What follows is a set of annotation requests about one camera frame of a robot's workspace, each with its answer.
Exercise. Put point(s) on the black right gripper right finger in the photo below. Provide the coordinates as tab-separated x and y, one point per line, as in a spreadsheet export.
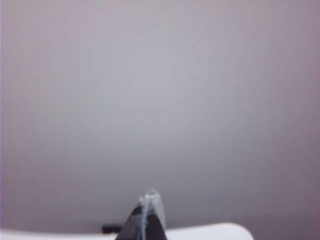
155	220

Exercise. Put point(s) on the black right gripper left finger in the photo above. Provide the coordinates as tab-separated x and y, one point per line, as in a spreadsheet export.
132	225

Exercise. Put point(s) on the black wall plate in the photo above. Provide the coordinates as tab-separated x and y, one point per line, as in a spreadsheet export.
111	228

